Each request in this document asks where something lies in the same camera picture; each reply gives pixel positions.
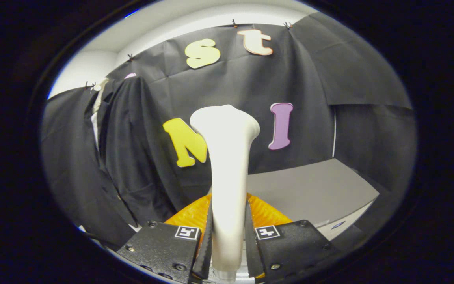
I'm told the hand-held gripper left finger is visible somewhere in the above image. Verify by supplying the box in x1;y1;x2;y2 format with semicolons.
116;193;214;284

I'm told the row of small cloth clips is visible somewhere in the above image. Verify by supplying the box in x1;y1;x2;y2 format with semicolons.
84;19;294;89

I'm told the black blazer jacket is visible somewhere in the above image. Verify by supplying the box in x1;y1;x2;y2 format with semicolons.
83;76;178;247

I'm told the grey cabinet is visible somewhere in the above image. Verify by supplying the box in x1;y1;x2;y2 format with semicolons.
207;158;380;241

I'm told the black backdrop cloth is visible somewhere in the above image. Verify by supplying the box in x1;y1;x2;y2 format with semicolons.
41;12;417;253

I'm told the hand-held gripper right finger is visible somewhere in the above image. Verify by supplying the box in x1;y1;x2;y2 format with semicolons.
244;193;340;281

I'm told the white garment steamer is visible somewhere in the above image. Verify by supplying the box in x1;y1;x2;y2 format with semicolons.
190;105;260;282

